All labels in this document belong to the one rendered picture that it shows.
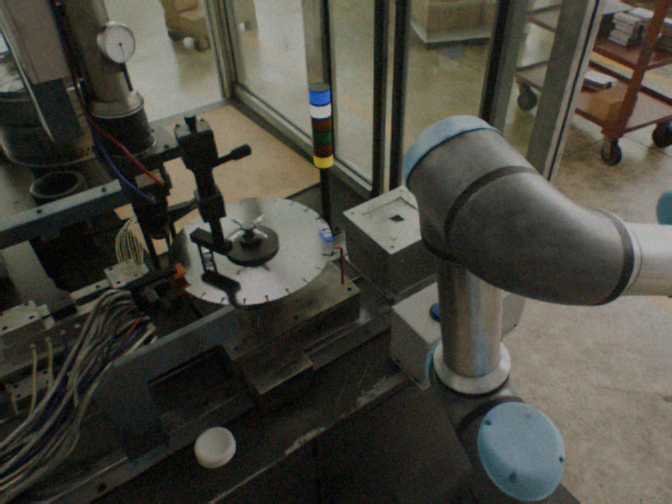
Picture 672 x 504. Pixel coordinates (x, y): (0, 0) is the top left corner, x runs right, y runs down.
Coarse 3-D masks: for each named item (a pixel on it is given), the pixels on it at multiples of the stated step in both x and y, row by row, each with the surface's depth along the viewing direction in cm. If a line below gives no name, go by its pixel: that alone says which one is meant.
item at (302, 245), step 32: (224, 224) 118; (288, 224) 118; (320, 224) 117; (192, 256) 111; (224, 256) 110; (288, 256) 110; (320, 256) 110; (192, 288) 104; (224, 288) 104; (256, 288) 103; (288, 288) 103
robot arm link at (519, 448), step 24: (480, 408) 82; (504, 408) 80; (528, 408) 80; (480, 432) 79; (504, 432) 78; (528, 432) 78; (552, 432) 78; (480, 456) 78; (504, 456) 75; (528, 456) 76; (552, 456) 76; (480, 480) 80; (504, 480) 75; (528, 480) 74; (552, 480) 75
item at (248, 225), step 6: (264, 216) 112; (234, 222) 111; (240, 222) 110; (246, 222) 110; (252, 222) 110; (258, 222) 111; (246, 228) 108; (252, 228) 109; (240, 234) 108; (246, 234) 109; (252, 234) 109; (258, 234) 108; (264, 234) 108; (234, 240) 107
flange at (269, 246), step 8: (232, 232) 114; (264, 232) 114; (272, 232) 114; (240, 240) 110; (256, 240) 110; (264, 240) 112; (272, 240) 112; (240, 248) 110; (248, 248) 110; (256, 248) 110; (264, 248) 110; (272, 248) 110; (232, 256) 109; (240, 256) 109; (248, 256) 109; (256, 256) 109; (264, 256) 109
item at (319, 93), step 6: (312, 84) 120; (318, 84) 120; (324, 84) 120; (312, 90) 118; (318, 90) 118; (324, 90) 118; (312, 96) 118; (318, 96) 118; (324, 96) 118; (312, 102) 119; (318, 102) 119; (324, 102) 119
